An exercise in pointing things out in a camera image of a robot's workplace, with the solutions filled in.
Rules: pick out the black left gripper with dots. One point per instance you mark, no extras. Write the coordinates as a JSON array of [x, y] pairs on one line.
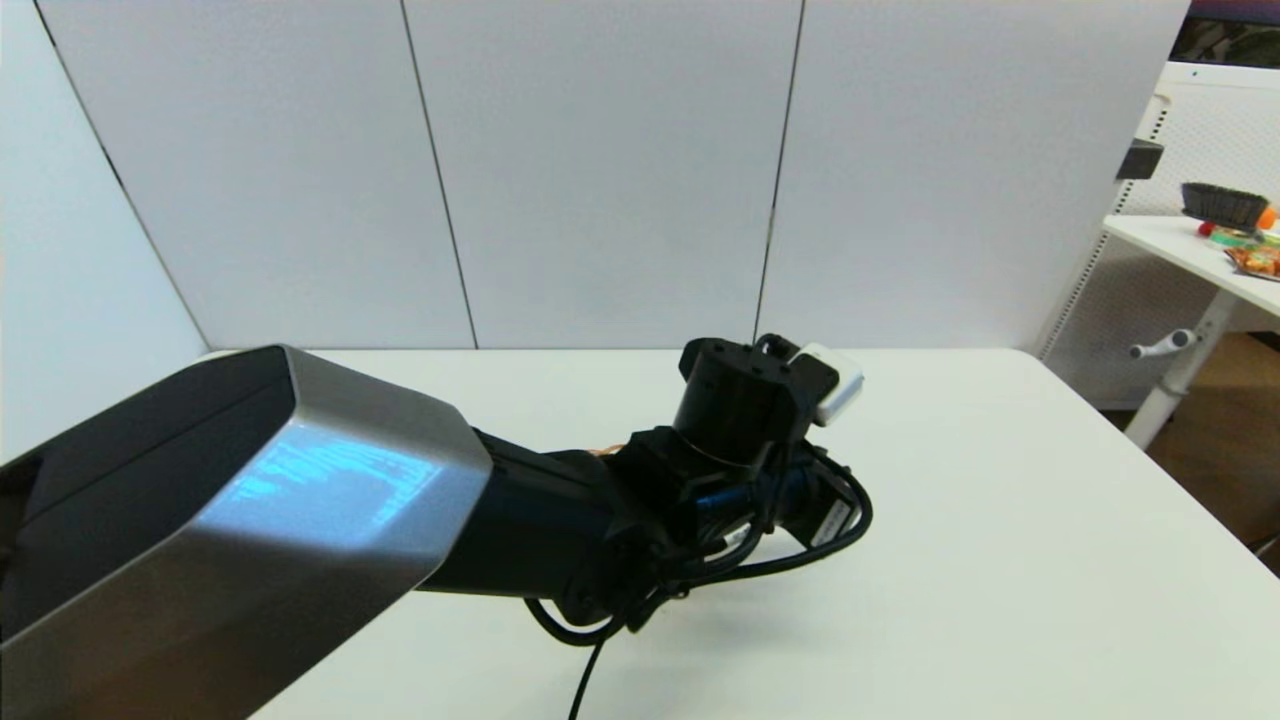
[[730, 410]]

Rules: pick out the black and silver left robot arm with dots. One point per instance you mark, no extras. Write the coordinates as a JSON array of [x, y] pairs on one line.
[[300, 520]]

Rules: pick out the white side table leg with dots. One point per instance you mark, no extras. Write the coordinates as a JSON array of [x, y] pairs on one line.
[[1180, 373]]

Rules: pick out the small black box on pegboard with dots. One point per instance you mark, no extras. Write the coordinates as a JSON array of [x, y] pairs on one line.
[[1138, 160]]

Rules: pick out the green tape roll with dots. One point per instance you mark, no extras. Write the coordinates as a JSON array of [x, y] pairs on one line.
[[1231, 238]]

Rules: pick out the black woven bowl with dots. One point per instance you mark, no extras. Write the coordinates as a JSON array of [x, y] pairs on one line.
[[1222, 205]]

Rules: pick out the orange snack packet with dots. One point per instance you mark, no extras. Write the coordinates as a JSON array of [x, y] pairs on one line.
[[1258, 262]]

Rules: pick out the white pegboard panel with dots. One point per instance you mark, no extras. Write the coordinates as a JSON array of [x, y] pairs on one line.
[[1220, 130]]

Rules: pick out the orange fruit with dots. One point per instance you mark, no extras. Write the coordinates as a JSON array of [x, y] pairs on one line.
[[1267, 219]]

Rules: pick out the dark screen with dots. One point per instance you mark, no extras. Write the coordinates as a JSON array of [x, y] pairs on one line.
[[1230, 42]]

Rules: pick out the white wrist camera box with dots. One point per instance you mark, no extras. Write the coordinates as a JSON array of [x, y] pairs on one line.
[[838, 385]]

